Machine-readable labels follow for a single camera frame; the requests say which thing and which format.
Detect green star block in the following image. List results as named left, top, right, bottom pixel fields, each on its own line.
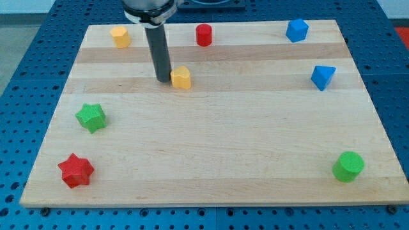
left=75, top=103, right=107, bottom=134

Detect red star block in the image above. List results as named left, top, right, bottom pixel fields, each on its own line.
left=58, top=153, right=95, bottom=188

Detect yellow heart block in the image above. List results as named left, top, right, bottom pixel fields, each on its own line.
left=171, top=66, right=192, bottom=89

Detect wooden board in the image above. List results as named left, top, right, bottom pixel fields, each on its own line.
left=20, top=20, right=408, bottom=208

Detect red cylinder block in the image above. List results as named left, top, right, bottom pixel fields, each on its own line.
left=196, top=24, right=213, bottom=47

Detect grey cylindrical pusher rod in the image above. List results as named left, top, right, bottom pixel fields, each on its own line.
left=145, top=25, right=171, bottom=82

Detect yellow hexagon block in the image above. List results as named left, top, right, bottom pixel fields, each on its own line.
left=110, top=26, right=131, bottom=48

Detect blue triangle block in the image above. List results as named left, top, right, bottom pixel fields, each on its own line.
left=311, top=66, right=336, bottom=91

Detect blue cube block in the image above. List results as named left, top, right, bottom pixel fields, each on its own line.
left=286, top=19, right=309, bottom=43

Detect green cylinder block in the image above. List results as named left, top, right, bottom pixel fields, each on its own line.
left=332, top=151, right=365, bottom=183

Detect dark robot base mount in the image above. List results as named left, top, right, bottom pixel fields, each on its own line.
left=178, top=0, right=246, bottom=11

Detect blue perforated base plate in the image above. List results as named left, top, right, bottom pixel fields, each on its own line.
left=1, top=0, right=408, bottom=229

